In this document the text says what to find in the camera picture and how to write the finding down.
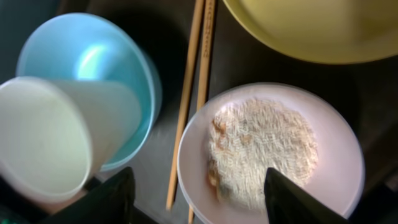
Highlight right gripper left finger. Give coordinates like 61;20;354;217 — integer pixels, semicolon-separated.
40;167;135;224

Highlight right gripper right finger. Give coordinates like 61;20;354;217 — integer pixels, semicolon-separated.
264;168;349;224

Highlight cooked rice leftovers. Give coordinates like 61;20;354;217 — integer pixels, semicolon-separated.
208;98;318;211

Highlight white plastic cup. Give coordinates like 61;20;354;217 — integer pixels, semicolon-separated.
1;77;142;203

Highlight left wooden chopstick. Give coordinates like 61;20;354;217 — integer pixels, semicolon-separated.
165;0;205;211

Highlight wooden chopstick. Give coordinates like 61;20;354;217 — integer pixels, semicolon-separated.
187;0;217;224
165;0;205;211

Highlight brown serving tray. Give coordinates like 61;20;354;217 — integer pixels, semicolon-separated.
1;1;397;223

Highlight right wooden chopstick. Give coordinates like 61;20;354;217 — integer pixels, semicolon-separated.
187;0;217;224

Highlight light blue bowl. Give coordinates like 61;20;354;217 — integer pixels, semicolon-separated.
16;13;162;172

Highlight yellow plate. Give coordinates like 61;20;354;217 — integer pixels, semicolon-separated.
224;0;397;64

